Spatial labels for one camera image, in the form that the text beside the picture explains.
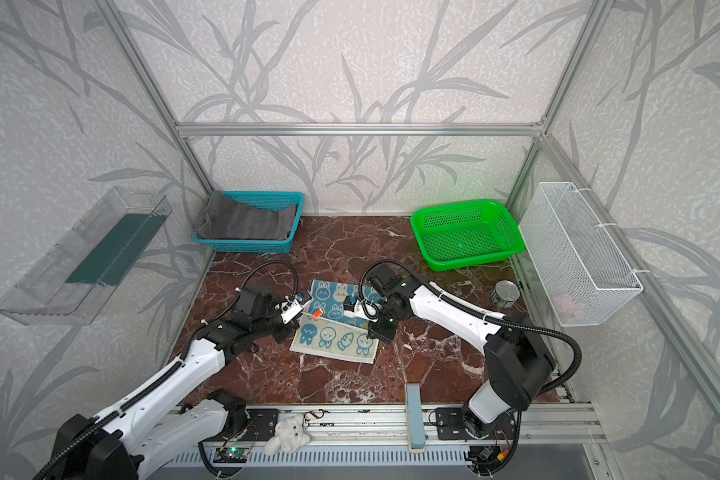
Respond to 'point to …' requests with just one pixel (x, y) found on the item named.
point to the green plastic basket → (467, 235)
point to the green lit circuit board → (231, 454)
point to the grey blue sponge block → (416, 415)
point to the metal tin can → (505, 295)
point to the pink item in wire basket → (564, 303)
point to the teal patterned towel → (329, 331)
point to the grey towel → (224, 217)
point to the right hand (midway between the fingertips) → (373, 322)
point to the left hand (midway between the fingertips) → (301, 302)
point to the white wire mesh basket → (580, 266)
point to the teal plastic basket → (269, 200)
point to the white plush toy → (289, 435)
